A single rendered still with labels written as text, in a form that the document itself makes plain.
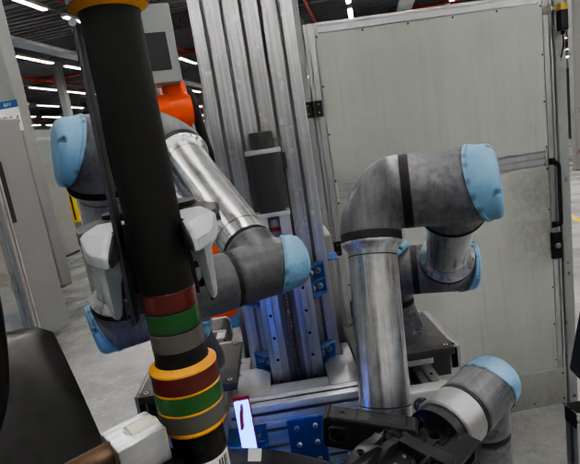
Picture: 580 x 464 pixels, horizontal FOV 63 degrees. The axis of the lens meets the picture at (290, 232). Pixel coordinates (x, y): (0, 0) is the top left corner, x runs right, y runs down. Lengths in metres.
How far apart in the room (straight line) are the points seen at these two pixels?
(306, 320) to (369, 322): 0.52
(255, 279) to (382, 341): 0.22
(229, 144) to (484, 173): 0.69
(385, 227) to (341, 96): 1.46
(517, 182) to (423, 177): 1.75
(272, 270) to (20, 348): 0.30
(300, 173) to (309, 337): 0.42
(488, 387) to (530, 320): 1.99
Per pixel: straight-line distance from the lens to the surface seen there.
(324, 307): 1.31
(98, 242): 0.29
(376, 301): 0.71
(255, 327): 1.32
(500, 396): 0.69
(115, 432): 0.33
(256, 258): 0.60
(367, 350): 0.71
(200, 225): 0.29
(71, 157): 0.85
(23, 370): 0.44
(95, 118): 0.30
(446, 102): 2.28
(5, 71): 7.29
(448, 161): 0.72
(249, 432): 0.76
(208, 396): 0.32
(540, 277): 2.61
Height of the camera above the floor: 1.55
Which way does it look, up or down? 11 degrees down
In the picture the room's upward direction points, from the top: 9 degrees counter-clockwise
